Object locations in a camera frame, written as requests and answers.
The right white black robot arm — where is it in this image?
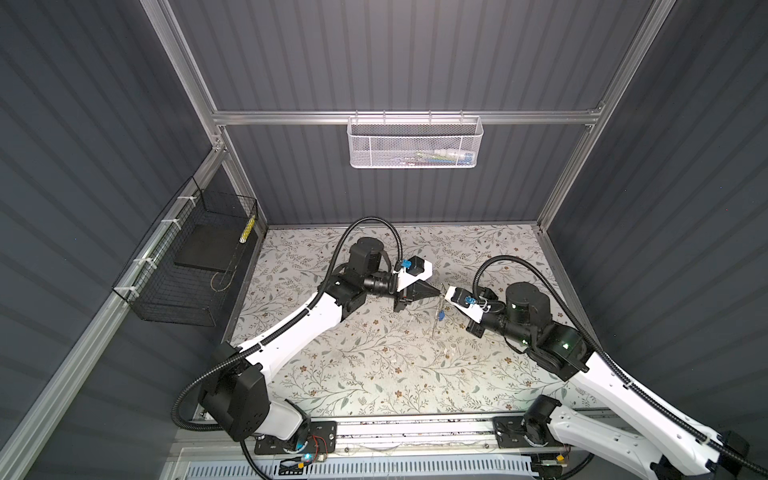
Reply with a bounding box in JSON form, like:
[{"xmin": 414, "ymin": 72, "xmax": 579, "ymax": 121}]
[{"xmin": 445, "ymin": 282, "xmax": 749, "ymax": 479}]

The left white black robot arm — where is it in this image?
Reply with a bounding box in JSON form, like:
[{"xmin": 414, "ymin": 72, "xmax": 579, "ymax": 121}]
[{"xmin": 199, "ymin": 237, "xmax": 440, "ymax": 450}]

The white tube in basket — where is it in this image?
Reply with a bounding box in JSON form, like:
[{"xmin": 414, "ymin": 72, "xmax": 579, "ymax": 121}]
[{"xmin": 433, "ymin": 149, "xmax": 476, "ymax": 165}]

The white perforated vent strip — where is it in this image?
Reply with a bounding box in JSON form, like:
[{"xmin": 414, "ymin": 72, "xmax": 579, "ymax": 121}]
[{"xmin": 179, "ymin": 454, "xmax": 535, "ymax": 480}]

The yellow marker pen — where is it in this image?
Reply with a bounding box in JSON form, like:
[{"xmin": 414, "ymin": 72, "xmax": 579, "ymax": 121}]
[{"xmin": 239, "ymin": 215, "xmax": 257, "ymax": 244}]

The black foam pad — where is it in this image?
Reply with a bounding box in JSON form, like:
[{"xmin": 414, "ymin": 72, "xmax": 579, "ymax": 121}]
[{"xmin": 174, "ymin": 224, "xmax": 242, "ymax": 273}]

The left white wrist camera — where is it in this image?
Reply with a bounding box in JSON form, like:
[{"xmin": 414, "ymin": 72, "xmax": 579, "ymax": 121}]
[{"xmin": 395, "ymin": 255, "xmax": 433, "ymax": 292}]

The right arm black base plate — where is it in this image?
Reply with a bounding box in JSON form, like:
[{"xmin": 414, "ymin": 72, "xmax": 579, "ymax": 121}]
[{"xmin": 491, "ymin": 414, "xmax": 571, "ymax": 450}]

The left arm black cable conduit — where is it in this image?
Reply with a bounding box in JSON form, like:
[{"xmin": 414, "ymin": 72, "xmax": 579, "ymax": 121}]
[{"xmin": 170, "ymin": 216, "xmax": 404, "ymax": 480}]

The white wire mesh basket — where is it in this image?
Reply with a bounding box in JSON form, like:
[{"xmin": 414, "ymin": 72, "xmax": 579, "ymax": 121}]
[{"xmin": 346, "ymin": 114, "xmax": 484, "ymax": 169}]

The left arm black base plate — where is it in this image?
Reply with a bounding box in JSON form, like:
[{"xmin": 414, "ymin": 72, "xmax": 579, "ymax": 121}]
[{"xmin": 252, "ymin": 420, "xmax": 338, "ymax": 455}]

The black wire basket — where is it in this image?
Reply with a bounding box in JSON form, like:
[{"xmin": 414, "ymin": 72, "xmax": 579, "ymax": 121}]
[{"xmin": 113, "ymin": 178, "xmax": 259, "ymax": 327}]

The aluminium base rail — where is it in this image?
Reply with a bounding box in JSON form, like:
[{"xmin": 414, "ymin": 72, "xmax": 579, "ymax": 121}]
[{"xmin": 169, "ymin": 409, "xmax": 640, "ymax": 459}]

